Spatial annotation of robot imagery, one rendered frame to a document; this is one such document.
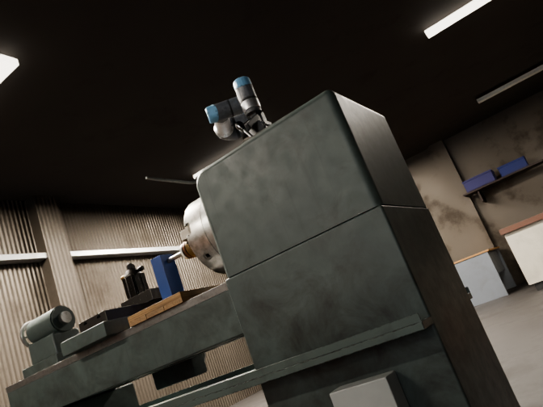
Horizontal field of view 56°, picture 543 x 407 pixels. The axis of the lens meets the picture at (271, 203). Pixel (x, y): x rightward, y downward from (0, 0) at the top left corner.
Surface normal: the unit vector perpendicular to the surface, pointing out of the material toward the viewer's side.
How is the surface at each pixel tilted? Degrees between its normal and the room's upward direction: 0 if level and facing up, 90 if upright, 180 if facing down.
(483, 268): 90
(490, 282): 90
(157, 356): 90
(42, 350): 90
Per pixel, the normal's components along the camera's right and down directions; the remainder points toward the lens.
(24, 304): 0.79, -0.42
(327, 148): -0.54, -0.03
